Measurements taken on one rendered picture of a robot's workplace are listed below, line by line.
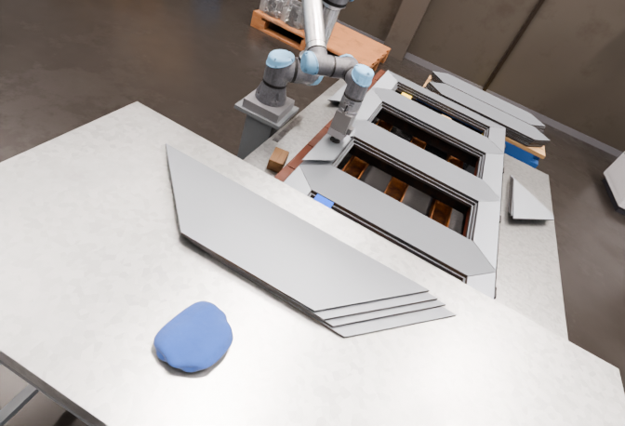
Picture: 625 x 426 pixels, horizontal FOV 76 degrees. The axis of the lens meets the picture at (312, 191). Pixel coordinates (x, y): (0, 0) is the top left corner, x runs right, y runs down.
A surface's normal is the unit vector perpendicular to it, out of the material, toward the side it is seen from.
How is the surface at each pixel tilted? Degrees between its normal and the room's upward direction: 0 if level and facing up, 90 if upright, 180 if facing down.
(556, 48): 90
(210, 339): 3
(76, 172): 0
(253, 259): 0
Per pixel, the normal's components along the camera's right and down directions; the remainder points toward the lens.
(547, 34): -0.36, 0.52
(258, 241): 0.30, -0.72
